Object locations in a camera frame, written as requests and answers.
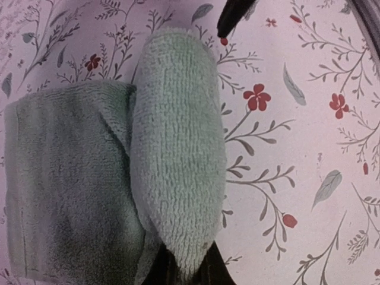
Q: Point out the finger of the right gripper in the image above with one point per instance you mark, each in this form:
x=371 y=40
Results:
x=232 y=13

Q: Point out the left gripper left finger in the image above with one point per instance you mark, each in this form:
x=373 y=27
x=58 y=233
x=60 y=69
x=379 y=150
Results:
x=163 y=270

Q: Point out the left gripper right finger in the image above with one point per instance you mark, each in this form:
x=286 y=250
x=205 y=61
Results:
x=213 y=270

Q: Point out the green towel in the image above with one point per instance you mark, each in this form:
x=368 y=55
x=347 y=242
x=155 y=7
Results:
x=100 y=174

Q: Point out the floral tablecloth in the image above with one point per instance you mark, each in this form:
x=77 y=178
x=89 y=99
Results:
x=300 y=104

